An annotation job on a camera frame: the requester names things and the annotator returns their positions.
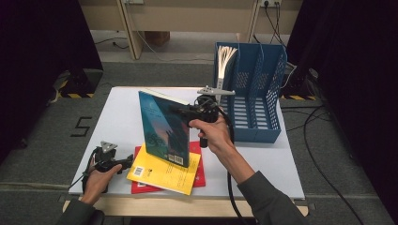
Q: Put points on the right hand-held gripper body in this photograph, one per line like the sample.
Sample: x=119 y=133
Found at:
x=206 y=111

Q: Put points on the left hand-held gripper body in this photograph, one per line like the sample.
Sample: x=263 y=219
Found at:
x=104 y=159

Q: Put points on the teal cover book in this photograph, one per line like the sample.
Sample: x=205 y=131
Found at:
x=159 y=131

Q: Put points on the yellow book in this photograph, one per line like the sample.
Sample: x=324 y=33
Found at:
x=162 y=179

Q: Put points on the white picture book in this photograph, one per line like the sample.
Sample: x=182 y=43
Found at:
x=222 y=62

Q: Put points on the blue plastic file rack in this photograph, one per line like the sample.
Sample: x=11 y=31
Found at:
x=259 y=134

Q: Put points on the red book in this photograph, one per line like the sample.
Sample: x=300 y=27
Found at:
x=201 y=179

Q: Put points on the person's right hand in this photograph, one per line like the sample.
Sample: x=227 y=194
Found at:
x=217 y=136

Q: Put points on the person's left hand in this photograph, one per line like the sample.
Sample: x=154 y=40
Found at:
x=95 y=186

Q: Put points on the brown cardboard box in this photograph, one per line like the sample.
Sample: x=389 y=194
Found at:
x=158 y=37

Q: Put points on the black stand base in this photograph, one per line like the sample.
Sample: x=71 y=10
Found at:
x=297 y=87
x=81 y=82

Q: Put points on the light wooden desk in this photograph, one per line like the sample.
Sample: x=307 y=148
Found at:
x=187 y=18

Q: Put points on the black curtain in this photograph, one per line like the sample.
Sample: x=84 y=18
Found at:
x=37 y=62
x=353 y=78

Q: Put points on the white wall socket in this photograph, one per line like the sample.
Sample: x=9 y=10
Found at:
x=270 y=2

